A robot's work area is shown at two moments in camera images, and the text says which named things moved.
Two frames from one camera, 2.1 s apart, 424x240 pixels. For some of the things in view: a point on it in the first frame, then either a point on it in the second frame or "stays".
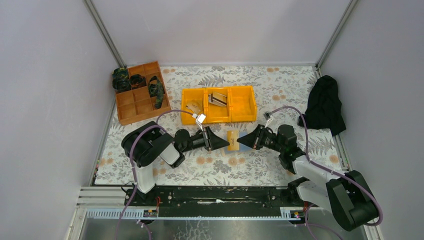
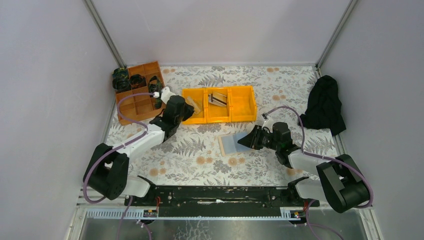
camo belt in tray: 156,90 stays
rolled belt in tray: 137,81 stays
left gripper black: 205,138 → 185,110
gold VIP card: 232,136 → 190,101
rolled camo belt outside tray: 120,79 stays
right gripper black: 260,137 stays
